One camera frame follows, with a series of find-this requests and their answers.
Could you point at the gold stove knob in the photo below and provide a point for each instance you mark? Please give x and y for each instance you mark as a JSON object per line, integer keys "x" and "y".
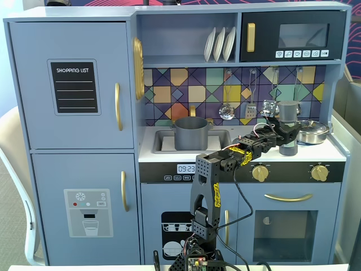
{"x": 319, "y": 172}
{"x": 259, "y": 172}

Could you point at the robot controller board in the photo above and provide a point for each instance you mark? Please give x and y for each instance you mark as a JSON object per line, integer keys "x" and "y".
{"x": 197, "y": 261}

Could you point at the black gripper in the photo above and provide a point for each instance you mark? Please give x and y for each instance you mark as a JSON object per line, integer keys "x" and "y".
{"x": 288, "y": 135}

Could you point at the blue toy kitchen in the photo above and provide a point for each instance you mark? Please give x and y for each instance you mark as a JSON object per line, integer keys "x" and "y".
{"x": 84, "y": 135}

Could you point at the gold toy phone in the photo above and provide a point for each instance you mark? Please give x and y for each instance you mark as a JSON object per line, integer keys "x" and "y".
{"x": 138, "y": 67}

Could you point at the steel slotted spoon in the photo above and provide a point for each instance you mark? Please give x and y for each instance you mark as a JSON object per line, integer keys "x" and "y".
{"x": 227, "y": 113}

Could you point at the gray cooking pot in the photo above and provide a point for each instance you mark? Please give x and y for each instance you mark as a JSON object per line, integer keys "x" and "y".
{"x": 191, "y": 135}

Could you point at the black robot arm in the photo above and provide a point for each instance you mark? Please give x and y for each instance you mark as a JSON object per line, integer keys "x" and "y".
{"x": 204, "y": 169}

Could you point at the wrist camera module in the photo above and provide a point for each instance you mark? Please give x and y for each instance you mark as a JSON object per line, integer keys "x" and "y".
{"x": 268, "y": 108}

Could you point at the hanging steel utensil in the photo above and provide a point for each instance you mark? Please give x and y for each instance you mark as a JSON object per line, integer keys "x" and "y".
{"x": 299, "y": 70}
{"x": 275, "y": 70}

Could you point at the steel pot with lid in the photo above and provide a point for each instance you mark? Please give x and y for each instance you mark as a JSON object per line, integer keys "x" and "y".
{"x": 313, "y": 131}

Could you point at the white plate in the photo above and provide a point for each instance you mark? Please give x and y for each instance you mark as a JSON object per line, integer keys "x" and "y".
{"x": 229, "y": 43}
{"x": 218, "y": 45}
{"x": 209, "y": 45}

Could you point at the steel slotted spatula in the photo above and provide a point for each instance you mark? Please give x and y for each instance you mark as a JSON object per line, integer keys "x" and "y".
{"x": 251, "y": 111}

